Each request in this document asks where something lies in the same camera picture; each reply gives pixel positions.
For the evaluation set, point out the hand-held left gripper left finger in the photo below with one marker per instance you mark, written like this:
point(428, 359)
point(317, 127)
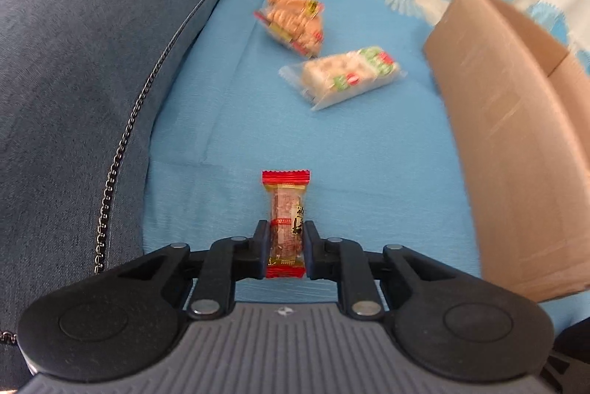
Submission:
point(263, 247)

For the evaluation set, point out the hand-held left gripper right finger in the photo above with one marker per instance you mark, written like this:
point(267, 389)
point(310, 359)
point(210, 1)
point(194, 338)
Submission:
point(308, 247)

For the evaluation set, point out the clear snack bar red ends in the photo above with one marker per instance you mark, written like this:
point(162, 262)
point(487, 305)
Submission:
point(286, 223)

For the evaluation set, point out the cardboard box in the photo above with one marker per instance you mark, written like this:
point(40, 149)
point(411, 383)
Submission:
point(511, 135)

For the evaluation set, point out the blue white printed blanket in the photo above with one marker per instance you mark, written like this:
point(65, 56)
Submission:
point(350, 145)

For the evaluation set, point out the rice cracker packet green label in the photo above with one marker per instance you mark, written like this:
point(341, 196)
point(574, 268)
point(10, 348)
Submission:
point(343, 76)

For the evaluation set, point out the clear bag of orange crackers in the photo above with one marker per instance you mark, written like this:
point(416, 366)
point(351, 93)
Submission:
point(295, 18)

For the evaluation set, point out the blue sofa cushion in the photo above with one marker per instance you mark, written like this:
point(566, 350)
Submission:
point(78, 99)

